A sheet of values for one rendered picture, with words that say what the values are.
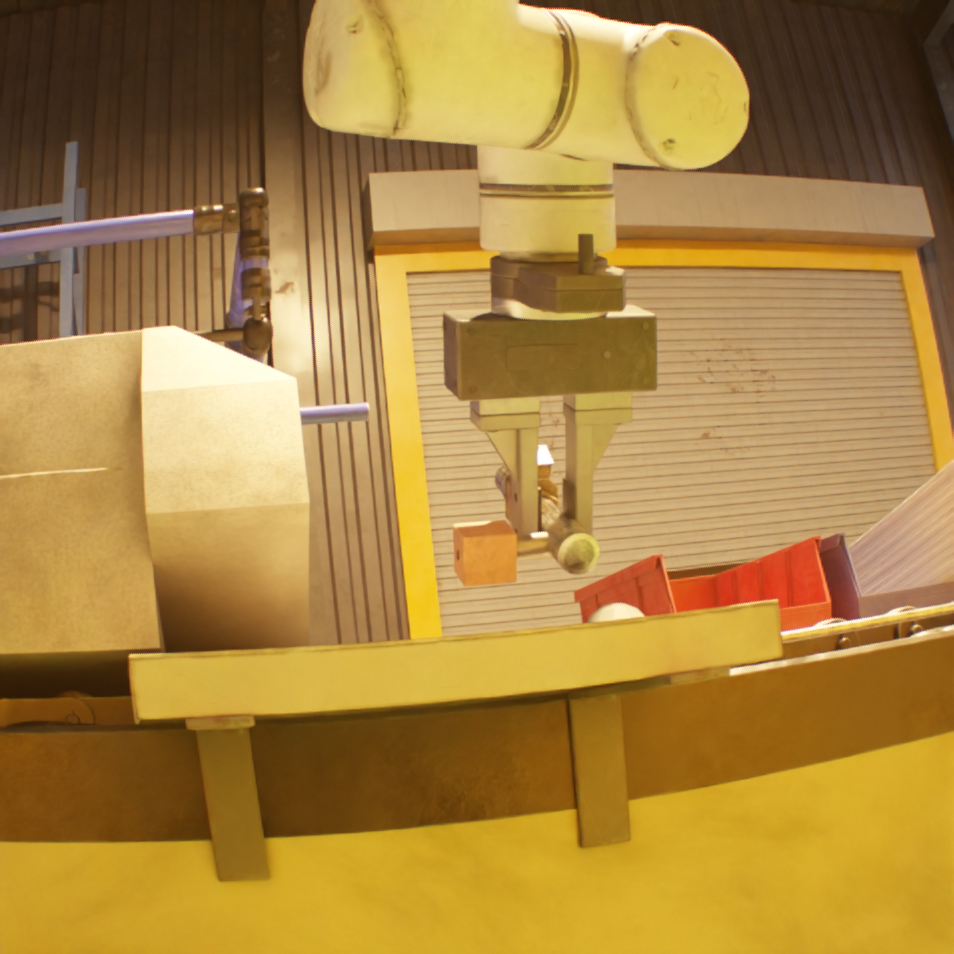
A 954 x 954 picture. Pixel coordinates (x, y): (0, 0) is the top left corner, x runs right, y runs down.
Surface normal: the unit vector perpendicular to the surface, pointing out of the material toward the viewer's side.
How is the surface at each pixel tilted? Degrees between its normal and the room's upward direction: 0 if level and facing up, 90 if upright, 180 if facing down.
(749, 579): 88
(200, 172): 90
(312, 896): 90
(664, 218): 90
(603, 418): 115
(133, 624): 80
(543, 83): 126
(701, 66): 106
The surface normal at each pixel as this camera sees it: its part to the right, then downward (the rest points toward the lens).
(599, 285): 0.19, 0.25
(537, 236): -0.18, 0.26
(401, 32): 0.45, -0.03
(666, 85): 0.46, 0.20
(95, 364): 0.15, -0.35
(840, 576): -0.98, 0.11
